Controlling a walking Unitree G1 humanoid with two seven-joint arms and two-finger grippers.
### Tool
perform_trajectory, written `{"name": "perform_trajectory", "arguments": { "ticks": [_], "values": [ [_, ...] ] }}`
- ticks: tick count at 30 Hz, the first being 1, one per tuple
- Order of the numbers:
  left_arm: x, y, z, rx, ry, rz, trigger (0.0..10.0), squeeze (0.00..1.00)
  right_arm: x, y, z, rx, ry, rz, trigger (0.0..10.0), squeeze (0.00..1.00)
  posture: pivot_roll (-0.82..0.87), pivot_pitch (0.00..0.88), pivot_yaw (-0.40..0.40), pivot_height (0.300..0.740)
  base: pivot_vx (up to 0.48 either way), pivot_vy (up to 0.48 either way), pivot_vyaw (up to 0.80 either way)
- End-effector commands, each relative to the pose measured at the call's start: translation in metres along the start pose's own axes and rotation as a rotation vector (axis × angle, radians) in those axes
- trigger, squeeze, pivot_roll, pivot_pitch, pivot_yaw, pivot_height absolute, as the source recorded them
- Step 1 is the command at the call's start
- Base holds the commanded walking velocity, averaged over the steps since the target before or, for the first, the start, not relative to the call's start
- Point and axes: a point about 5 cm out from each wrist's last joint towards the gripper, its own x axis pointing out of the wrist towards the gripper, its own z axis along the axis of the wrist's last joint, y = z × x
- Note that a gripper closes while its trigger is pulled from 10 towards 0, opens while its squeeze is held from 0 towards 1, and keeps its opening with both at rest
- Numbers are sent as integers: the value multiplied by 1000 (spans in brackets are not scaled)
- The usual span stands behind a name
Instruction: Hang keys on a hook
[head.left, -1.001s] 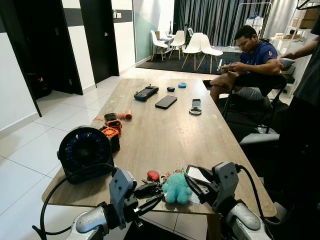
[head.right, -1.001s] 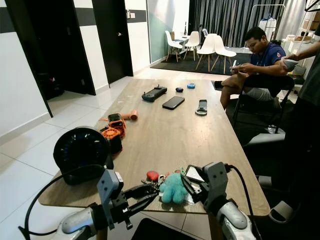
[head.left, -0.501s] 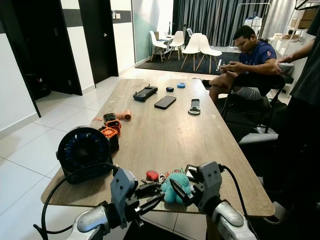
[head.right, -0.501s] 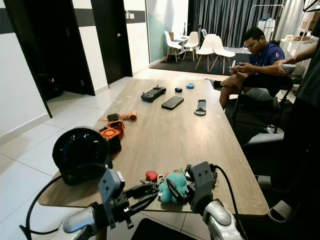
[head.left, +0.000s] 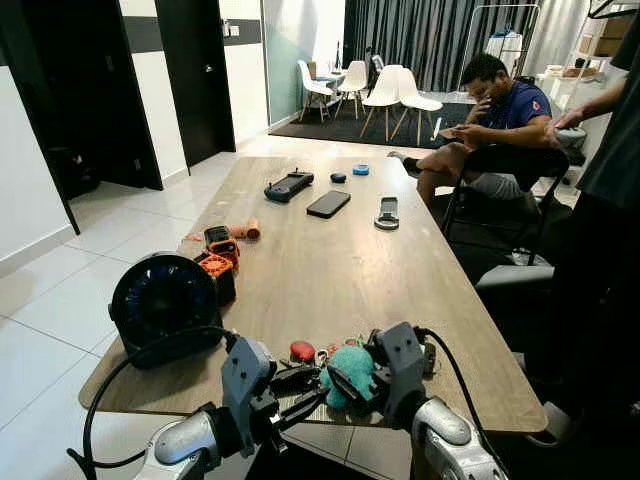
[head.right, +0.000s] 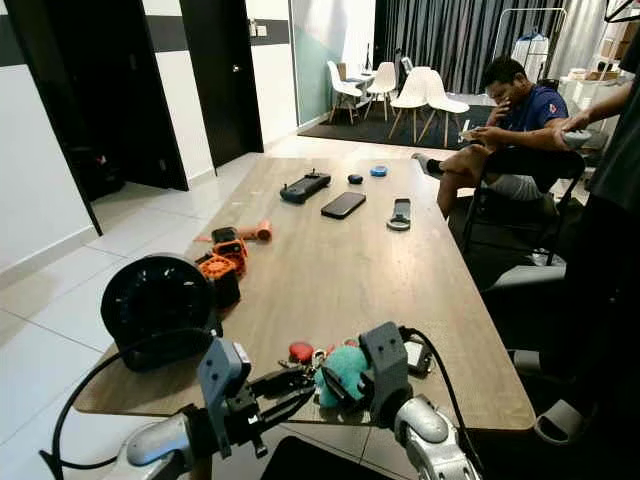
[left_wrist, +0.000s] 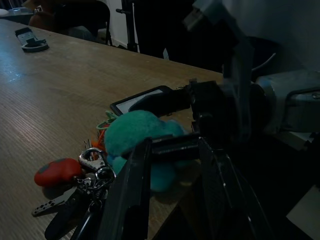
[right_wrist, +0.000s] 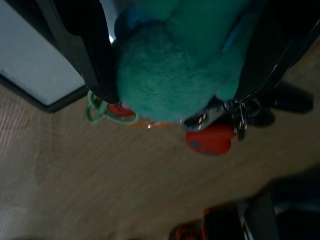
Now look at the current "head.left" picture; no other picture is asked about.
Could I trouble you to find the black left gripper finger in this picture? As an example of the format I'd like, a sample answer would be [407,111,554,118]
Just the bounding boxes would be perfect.
[282,390,329,426]
[272,366,323,393]

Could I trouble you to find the teal plush keychain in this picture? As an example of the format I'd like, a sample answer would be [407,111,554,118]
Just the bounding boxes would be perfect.
[320,342,379,411]

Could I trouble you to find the orange black power tool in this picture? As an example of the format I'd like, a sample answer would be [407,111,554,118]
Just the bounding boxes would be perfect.
[203,226,242,269]
[195,253,238,306]

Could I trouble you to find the black smartphone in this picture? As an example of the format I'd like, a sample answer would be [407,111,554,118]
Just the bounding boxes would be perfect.
[306,190,352,219]

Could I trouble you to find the black round table fan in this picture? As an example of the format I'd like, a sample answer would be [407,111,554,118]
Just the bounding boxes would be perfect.
[108,252,227,370]

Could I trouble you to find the grey chair seat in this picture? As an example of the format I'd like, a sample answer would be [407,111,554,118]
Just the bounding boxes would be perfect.
[475,262,557,301]

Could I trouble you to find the black handheld controller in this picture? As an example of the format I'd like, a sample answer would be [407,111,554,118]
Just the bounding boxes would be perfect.
[264,170,315,204]

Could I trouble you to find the dark rug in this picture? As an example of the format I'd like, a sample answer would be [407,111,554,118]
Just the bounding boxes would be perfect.
[270,100,476,150]

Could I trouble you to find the black metal chair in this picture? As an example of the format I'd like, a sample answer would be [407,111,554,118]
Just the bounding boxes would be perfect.
[440,143,571,267]

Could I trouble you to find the white chair wooden legs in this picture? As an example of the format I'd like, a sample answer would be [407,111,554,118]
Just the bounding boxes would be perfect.
[335,60,369,120]
[396,68,443,142]
[360,65,403,142]
[296,60,336,124]

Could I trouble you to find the standing person dark clothes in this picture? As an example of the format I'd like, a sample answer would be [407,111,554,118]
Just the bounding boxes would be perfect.
[525,40,640,480]

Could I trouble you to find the seated man blue shirt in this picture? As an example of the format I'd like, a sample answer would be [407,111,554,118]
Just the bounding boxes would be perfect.
[388,52,561,213]

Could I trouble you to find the black bag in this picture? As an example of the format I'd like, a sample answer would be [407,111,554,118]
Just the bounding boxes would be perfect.
[45,145,101,197]

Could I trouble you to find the black door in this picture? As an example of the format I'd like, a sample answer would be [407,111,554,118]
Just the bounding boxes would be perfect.
[20,0,163,192]
[155,0,237,168]

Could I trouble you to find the dark striped curtain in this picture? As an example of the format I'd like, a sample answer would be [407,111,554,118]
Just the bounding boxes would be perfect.
[343,0,561,93]

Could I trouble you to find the metal clothes rack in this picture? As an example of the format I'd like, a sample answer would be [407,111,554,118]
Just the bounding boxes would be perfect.
[460,4,542,79]

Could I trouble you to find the white storage shelf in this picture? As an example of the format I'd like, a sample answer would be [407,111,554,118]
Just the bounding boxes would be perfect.
[545,0,640,113]

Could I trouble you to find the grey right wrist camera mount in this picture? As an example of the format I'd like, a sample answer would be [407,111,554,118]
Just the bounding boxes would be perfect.
[376,322,431,421]

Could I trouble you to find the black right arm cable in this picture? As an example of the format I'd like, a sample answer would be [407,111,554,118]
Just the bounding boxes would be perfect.
[415,327,488,443]

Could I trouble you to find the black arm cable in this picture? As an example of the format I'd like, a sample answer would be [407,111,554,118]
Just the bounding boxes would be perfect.
[68,325,241,473]
[415,327,488,443]

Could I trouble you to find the orange handled screwdriver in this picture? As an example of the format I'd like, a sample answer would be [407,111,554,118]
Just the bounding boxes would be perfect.
[185,218,262,244]

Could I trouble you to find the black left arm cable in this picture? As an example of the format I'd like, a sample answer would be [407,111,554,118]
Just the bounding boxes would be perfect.
[68,325,241,473]

